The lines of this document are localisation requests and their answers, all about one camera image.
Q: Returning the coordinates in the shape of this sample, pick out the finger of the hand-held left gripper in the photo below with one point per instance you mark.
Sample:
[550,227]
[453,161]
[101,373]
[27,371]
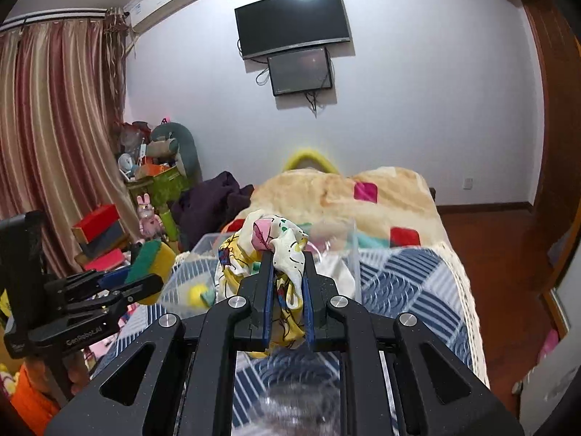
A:
[111,278]
[140,287]

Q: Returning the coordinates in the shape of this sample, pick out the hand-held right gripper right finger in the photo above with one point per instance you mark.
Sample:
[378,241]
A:
[307,295]

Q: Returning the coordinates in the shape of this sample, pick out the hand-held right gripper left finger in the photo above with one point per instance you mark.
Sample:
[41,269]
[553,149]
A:
[268,290]

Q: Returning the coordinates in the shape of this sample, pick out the yellow green sponge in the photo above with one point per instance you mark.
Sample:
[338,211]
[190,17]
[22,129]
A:
[154,254]

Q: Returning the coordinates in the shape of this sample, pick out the clear plastic storage box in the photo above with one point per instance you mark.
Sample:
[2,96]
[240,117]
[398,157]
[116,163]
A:
[181,281]

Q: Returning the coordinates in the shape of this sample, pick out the white yellow printed cloth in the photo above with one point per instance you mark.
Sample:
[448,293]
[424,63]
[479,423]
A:
[290,245]

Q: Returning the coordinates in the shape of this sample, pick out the pink flat box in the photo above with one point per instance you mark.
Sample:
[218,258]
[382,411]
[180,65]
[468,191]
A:
[106,260]

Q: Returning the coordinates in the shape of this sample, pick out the dark grey box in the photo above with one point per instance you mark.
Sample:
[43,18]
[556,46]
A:
[106,240]

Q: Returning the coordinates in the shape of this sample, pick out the red box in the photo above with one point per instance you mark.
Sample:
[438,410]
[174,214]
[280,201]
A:
[95,222]

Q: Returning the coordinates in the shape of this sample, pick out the pink rabbit toy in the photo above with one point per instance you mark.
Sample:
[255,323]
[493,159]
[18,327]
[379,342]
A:
[150,220]

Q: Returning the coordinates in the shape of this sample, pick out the beige plush blanket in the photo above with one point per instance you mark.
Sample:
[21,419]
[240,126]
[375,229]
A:
[317,195]

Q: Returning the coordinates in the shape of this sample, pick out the blue white patterned quilt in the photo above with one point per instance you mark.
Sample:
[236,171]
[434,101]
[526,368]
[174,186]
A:
[408,290]

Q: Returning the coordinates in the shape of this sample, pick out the dark purple cloth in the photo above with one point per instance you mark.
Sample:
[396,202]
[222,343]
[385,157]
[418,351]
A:
[204,204]

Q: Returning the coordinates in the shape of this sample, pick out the orange box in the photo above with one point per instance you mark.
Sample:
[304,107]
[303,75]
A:
[159,171]

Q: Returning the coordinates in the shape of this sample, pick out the orange plush toy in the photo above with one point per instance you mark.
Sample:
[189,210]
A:
[31,399]

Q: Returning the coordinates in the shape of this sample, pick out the grey plush toy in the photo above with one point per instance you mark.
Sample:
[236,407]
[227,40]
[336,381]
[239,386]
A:
[184,145]

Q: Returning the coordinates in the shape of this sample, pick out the striped red curtain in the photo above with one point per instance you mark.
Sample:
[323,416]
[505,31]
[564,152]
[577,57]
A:
[59,136]

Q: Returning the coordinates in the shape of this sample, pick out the small black monitor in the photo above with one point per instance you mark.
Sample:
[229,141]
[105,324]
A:
[299,70]

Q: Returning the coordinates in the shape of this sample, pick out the curtain rod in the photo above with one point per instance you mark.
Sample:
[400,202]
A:
[59,15]

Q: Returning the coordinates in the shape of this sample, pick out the white wall socket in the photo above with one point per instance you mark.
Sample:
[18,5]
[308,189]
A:
[468,183]

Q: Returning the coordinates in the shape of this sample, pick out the black wall television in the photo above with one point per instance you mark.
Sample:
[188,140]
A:
[293,20]

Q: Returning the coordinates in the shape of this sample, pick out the brown wooden door frame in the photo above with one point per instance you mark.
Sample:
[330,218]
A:
[551,100]

